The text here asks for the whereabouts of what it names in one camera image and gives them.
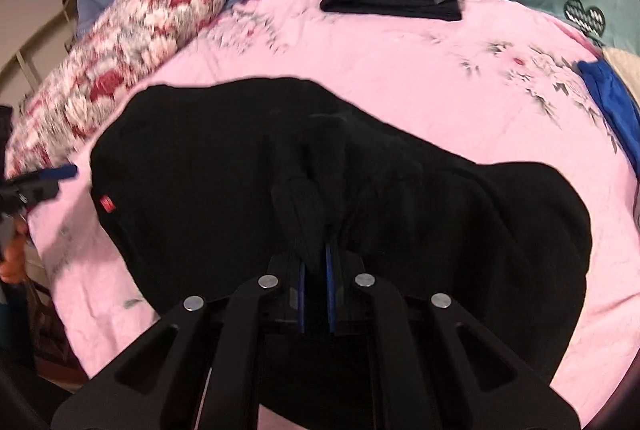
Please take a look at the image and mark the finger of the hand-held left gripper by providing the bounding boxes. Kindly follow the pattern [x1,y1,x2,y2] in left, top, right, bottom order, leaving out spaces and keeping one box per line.
[0,164,79,217]

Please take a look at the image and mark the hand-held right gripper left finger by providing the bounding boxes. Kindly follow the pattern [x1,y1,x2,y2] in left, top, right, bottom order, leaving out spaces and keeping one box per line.
[50,255,307,430]

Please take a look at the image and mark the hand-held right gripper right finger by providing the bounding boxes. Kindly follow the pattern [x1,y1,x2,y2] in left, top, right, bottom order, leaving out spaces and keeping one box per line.
[325,245,593,430]

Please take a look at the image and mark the black pants with smiley print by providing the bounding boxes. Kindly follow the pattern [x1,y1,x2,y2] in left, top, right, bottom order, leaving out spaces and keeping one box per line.
[90,78,593,430]

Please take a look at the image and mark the folded black pants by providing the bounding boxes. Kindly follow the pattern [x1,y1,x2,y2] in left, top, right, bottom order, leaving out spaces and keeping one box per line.
[320,0,463,22]

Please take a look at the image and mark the person's left hand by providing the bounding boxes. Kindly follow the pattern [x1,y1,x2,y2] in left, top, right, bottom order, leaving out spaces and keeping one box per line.
[0,230,27,285]

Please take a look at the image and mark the red floral bolster pillow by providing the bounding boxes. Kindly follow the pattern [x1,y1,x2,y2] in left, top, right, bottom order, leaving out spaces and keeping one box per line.
[5,0,231,176]

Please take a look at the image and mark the pink floral bedsheet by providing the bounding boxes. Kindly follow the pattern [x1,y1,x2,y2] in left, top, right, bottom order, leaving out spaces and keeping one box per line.
[27,0,640,416]

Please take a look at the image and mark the bright blue garment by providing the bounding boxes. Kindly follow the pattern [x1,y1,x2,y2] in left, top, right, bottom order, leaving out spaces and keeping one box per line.
[577,59,640,166]

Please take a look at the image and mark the cream textured cloth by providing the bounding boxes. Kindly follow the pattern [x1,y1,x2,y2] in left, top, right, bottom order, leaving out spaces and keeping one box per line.
[602,46,640,101]

